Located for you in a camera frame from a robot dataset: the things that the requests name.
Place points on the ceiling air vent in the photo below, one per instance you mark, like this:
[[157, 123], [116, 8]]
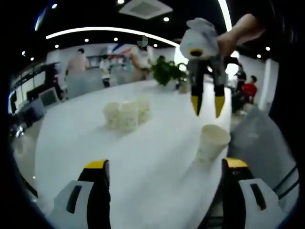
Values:
[[145, 9]]

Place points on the straight ceiling light strip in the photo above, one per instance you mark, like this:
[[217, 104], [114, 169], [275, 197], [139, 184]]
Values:
[[226, 14]]

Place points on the white paper cup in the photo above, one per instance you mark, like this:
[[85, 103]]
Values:
[[144, 109], [129, 117], [112, 117], [210, 145]]

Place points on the white table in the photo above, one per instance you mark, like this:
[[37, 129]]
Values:
[[147, 155]]

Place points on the green leafy plant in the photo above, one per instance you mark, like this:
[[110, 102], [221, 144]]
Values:
[[166, 70]]

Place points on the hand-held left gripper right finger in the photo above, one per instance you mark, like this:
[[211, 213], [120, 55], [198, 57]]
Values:
[[234, 195]]

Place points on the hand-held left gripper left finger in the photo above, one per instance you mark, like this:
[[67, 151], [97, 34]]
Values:
[[96, 195]]

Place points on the curved ceiling light strip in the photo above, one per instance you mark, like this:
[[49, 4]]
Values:
[[107, 29]]

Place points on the small beige jar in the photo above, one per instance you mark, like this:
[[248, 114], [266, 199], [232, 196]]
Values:
[[184, 87]]

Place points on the white plant pot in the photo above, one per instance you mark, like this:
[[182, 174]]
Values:
[[171, 85]]

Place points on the person's dark clothing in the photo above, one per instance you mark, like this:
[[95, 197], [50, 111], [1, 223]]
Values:
[[286, 83]]

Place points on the white boxy monitor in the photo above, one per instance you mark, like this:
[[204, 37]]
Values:
[[48, 96]]

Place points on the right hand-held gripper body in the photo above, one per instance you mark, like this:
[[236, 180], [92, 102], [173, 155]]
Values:
[[202, 38]]

